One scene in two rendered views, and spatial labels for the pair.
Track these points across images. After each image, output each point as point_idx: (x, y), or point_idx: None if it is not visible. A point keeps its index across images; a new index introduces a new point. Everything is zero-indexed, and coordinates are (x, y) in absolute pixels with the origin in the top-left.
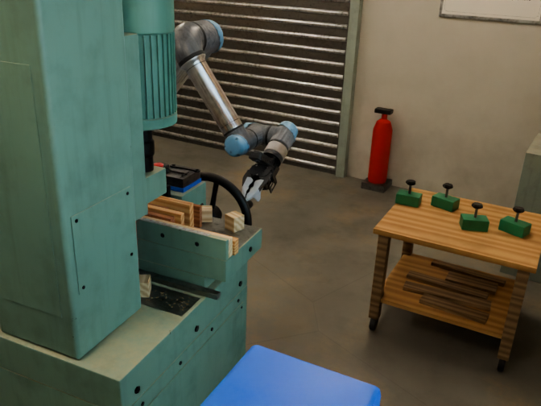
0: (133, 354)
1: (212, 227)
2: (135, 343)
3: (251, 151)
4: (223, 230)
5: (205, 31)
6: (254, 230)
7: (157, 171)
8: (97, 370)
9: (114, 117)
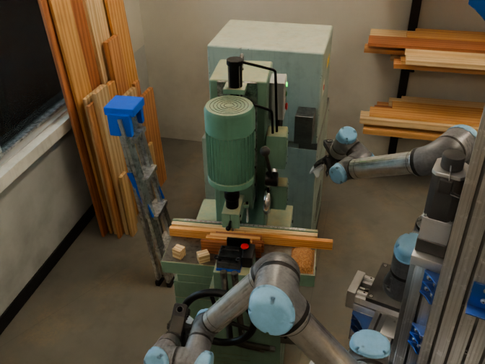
0: (205, 208)
1: (194, 253)
2: (207, 212)
3: (185, 304)
4: (185, 251)
5: (258, 271)
6: (164, 256)
7: (224, 208)
8: (215, 200)
9: None
